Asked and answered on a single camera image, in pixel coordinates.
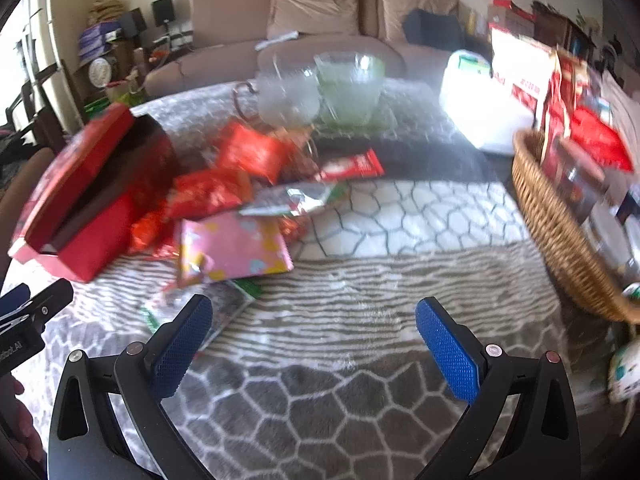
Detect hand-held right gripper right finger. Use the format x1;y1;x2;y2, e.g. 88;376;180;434
415;296;583;480

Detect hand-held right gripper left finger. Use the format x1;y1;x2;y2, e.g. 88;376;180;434
47;294;216;480

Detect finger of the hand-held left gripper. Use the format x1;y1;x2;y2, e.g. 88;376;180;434
0;278;75;336
0;284;31;317

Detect green white packet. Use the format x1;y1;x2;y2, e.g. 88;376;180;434
140;280;258;351

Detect red gift box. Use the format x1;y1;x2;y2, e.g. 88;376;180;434
9;102;181;283

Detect pink dotted packet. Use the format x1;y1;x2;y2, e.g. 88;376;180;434
177;210;293;288

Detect small red foil packet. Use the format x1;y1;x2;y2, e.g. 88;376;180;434
277;212;308;243
129;205;176;256

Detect red snack packet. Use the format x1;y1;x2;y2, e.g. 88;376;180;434
215;122;296;186
162;167;256;221

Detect silver foil packet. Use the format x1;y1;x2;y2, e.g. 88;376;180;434
237;182;346;221

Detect red white packet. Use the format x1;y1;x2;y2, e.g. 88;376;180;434
315;149;386;183

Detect person's left hand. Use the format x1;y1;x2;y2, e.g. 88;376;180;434
0;375;45;467

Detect wicker basket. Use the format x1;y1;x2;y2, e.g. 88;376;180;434
511;129;640;323

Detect white patterned ball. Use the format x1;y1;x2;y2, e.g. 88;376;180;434
607;337;640;403

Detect dark wooden chair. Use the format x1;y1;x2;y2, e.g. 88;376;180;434
5;62;68;151

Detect round dial scale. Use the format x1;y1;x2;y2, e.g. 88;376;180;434
89;56;117;87

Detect white plastic box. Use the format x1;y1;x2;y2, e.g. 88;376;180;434
439;50;536;156

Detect red foil bags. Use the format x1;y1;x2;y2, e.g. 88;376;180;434
537;50;636;176

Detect stack of purple boxes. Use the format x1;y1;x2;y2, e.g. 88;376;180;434
77;20;123;61

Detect clear glass mug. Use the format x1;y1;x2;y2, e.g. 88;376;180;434
232;67;321;128

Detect green glass bowl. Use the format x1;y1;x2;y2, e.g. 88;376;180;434
314;51;387;126

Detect black speaker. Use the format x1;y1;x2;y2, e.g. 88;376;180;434
119;7;147;36
151;0;175;27

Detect white red gift bag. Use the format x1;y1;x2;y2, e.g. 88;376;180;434
487;25;558;116

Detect beige sofa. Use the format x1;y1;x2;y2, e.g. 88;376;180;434
142;0;493;98

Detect straw basket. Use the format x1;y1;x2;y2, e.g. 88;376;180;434
89;0;126;26

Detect white paper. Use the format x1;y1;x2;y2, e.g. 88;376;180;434
255;30;301;52

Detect dark cushion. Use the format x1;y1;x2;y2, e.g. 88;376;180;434
402;8;463;51

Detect beige cushion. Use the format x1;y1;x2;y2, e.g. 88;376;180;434
267;0;368;41
376;0;461;43

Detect red cardboard box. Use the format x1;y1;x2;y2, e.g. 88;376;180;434
492;0;533;26

